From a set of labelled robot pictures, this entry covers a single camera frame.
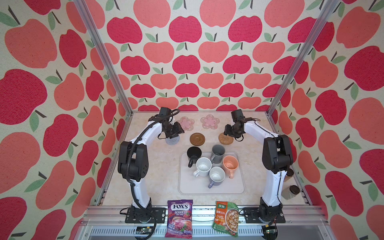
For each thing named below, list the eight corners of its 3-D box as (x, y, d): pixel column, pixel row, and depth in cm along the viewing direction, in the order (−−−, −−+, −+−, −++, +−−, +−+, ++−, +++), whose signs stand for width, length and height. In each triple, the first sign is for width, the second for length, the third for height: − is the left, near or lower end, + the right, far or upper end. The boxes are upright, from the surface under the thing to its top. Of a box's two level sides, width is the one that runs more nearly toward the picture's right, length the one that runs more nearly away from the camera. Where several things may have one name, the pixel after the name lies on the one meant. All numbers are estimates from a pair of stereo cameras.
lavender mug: (208, 189, 83) (209, 184, 78) (207, 171, 90) (208, 166, 84) (224, 189, 83) (227, 184, 78) (222, 171, 90) (224, 166, 84)
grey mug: (210, 165, 94) (212, 156, 85) (209, 154, 100) (211, 144, 91) (223, 165, 94) (226, 156, 85) (221, 154, 99) (224, 144, 91)
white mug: (193, 178, 87) (193, 173, 80) (193, 163, 93) (193, 157, 87) (211, 178, 87) (212, 173, 80) (209, 163, 93) (211, 157, 87)
